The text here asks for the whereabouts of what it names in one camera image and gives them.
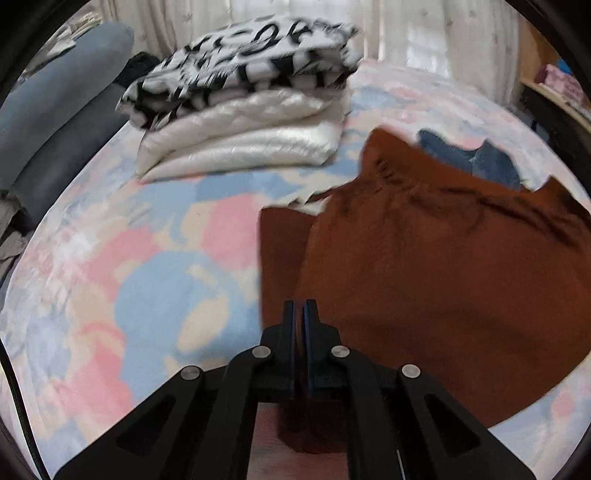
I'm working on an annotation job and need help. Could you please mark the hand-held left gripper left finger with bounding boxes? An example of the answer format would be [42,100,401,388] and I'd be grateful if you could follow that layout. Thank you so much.
[53,300,296,480]

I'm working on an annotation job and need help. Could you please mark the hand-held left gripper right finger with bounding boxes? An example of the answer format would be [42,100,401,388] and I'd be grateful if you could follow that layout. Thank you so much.
[301,299,533,480]

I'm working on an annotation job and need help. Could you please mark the denim jacket with brown sleeves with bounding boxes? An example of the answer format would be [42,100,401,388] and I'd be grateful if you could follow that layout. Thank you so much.
[259,127,591,455]

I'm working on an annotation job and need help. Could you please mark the white crumpled clothes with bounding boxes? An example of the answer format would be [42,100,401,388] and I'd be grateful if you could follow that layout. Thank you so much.
[28,9,102,51]

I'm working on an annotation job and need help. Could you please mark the pastel patterned bed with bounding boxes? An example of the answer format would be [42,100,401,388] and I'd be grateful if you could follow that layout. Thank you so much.
[0,58,591,480]

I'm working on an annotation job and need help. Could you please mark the white folded puffer jacket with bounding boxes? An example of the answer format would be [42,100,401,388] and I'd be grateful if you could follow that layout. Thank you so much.
[136,85,352,183]

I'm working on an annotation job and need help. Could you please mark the black white printed folded garment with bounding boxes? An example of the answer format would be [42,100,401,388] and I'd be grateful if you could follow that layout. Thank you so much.
[115,16,363,130]

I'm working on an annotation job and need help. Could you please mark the grey-beige crumpled cloth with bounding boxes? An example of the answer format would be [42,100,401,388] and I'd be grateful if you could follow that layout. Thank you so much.
[0,198,28,278]

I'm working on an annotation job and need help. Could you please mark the grey-blue rolled quilt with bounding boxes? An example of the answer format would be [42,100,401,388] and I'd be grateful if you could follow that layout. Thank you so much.
[0,23,134,227]

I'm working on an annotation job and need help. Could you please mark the black bag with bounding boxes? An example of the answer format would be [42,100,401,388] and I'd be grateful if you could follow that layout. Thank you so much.
[519,85,591,153]

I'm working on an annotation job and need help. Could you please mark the white leaf-print curtain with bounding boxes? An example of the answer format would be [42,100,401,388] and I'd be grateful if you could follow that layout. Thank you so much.
[139,0,522,97]

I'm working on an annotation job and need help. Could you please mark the wooden desk shelf unit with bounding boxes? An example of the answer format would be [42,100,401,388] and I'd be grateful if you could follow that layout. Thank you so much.
[517,46,591,121]

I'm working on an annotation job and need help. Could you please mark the black cable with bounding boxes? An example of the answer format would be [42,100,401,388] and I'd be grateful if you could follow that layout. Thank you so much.
[0,342,49,480]

